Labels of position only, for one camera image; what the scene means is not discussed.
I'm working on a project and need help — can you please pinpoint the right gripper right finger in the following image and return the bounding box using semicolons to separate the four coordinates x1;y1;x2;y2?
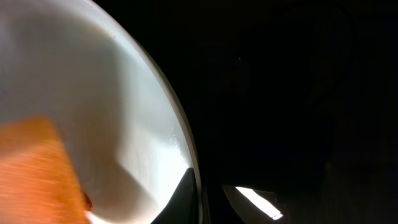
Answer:
201;186;211;224

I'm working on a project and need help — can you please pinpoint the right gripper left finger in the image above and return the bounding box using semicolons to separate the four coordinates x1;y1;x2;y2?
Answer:
151;168;199;224

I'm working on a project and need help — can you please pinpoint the green yellow sponge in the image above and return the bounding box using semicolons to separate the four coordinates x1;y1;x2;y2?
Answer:
1;118;88;224

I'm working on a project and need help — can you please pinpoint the pale green plate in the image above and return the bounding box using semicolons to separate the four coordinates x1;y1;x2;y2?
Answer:
1;0;203;223

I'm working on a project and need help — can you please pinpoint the round black tray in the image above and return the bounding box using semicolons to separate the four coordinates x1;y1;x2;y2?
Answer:
99;1;397;223

